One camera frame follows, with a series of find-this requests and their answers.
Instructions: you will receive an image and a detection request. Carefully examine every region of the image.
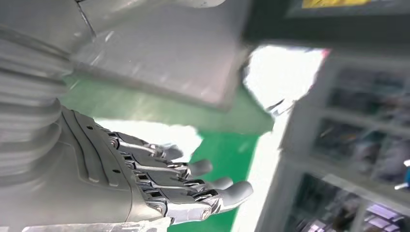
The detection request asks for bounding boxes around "bright green conveyor belt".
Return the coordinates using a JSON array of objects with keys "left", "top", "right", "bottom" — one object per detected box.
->
[{"left": 167, "top": 131, "right": 261, "bottom": 232}]

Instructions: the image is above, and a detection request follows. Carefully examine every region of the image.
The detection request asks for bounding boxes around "white spare parcel black print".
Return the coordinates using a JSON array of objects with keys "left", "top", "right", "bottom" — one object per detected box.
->
[{"left": 243, "top": 44, "right": 331, "bottom": 116}]

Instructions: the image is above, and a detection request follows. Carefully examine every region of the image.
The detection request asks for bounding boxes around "black inbound scanner machine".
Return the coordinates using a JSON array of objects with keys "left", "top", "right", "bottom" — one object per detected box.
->
[{"left": 70, "top": 0, "right": 410, "bottom": 112}]

